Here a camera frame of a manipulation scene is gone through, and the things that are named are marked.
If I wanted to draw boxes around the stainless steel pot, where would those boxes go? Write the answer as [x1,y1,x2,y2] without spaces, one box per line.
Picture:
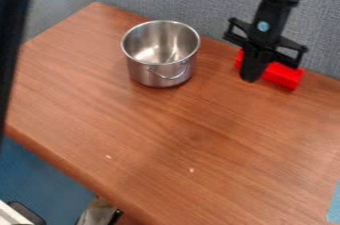
[122,20,201,88]

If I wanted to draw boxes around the red rectangular block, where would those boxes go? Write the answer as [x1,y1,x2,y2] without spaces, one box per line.
[235,50,305,91]

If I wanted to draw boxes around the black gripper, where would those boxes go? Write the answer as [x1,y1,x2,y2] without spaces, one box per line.
[223,0,309,83]

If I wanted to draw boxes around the dark blue foreground post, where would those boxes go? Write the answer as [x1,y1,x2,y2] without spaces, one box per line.
[0,0,31,141]

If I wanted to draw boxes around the white object bottom left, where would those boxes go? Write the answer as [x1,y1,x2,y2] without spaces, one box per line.
[0,200,34,225]

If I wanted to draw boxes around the black object bottom left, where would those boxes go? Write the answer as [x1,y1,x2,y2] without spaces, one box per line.
[9,201,47,225]

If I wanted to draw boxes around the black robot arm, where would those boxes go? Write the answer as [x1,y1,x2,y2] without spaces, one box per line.
[223,0,309,83]

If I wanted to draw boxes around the grey table leg bracket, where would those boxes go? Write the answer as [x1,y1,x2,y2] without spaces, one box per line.
[75,196,125,225]

